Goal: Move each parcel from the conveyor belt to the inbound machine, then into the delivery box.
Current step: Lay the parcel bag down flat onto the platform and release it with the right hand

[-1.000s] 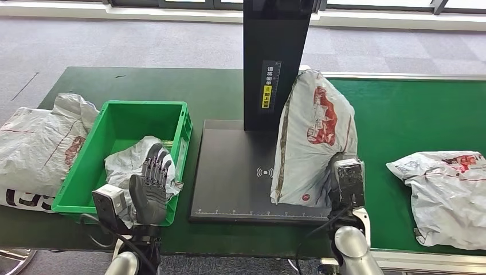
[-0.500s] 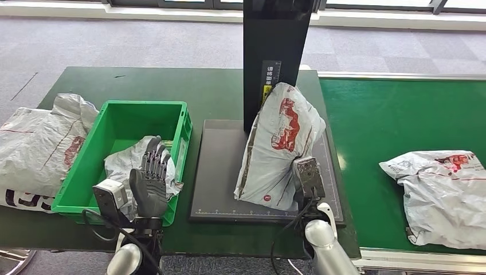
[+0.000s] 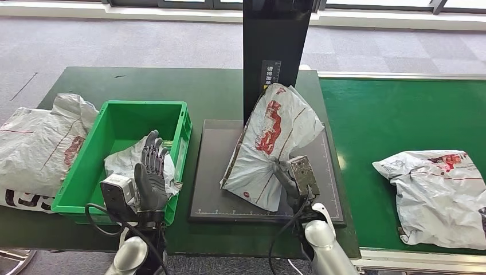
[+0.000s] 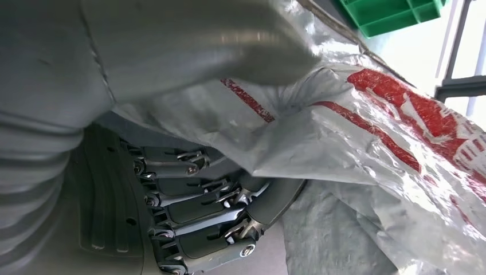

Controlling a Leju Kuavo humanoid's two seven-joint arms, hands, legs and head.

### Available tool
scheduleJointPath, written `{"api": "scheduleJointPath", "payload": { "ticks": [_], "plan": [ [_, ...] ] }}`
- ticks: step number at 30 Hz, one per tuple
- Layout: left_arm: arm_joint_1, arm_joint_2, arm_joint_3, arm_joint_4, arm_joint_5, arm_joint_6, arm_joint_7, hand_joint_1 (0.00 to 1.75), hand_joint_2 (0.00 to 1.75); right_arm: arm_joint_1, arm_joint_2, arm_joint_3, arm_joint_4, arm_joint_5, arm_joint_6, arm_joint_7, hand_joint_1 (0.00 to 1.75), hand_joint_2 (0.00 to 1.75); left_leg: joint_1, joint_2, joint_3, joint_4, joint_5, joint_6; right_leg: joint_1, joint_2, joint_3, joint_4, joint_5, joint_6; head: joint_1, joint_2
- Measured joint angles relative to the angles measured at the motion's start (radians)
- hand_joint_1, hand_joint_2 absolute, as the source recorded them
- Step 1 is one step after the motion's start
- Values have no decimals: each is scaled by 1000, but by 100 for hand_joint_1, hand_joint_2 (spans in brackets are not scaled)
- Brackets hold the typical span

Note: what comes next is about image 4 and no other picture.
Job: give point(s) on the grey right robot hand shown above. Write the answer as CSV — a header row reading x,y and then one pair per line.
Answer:
x,y
114,205

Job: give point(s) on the green plastic crate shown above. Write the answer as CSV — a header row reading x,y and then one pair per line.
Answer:
x,y
387,15

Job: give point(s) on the black window frame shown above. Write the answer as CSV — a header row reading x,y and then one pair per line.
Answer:
x,y
459,85

